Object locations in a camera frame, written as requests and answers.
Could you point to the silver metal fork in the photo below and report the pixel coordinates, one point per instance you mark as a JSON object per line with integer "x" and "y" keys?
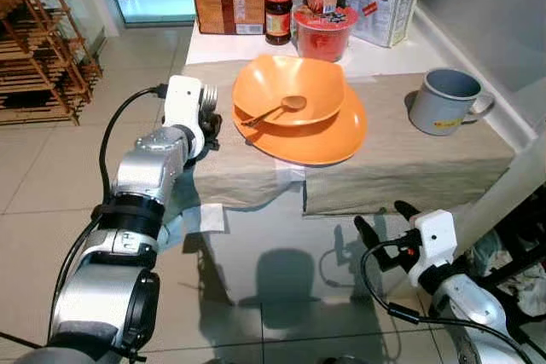
{"x": 210, "y": 98}

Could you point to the silver metal spoon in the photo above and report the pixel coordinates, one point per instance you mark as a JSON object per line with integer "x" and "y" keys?
{"x": 294, "y": 102}

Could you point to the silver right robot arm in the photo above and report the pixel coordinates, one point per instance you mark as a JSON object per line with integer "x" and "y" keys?
{"x": 473, "y": 309}

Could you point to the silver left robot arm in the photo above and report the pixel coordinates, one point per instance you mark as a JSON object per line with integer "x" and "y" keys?
{"x": 145, "y": 172}

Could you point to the beige linen placemat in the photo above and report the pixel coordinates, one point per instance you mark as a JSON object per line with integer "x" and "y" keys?
{"x": 235, "y": 176}
{"x": 409, "y": 168}

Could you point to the orange bowl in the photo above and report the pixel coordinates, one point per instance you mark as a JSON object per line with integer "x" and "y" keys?
{"x": 290, "y": 78}

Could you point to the orange plate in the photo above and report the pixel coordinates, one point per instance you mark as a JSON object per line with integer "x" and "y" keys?
{"x": 328, "y": 142}

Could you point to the grey mug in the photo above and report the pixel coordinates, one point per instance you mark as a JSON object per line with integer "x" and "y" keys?
{"x": 439, "y": 112}

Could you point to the black shelf with clothes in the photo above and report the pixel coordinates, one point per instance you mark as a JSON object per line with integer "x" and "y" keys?
{"x": 512, "y": 270}

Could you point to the brown cardboard food box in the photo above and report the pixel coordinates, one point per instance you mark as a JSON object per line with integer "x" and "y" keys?
{"x": 226, "y": 8}

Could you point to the red-lidded sauce jar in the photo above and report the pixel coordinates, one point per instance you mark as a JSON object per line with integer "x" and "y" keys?
{"x": 278, "y": 19}

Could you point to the red instant noodle cup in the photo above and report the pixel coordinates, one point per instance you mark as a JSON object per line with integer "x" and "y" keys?
{"x": 324, "y": 36}

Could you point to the wooden slatted rack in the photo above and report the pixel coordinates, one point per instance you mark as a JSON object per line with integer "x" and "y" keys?
{"x": 38, "y": 57}

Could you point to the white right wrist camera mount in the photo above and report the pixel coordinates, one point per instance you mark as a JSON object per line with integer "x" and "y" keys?
{"x": 435, "y": 240}

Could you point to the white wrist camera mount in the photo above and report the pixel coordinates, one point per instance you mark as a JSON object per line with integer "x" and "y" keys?
{"x": 182, "y": 100}
{"x": 435, "y": 240}

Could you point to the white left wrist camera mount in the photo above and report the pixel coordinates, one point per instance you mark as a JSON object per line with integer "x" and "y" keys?
{"x": 182, "y": 100}

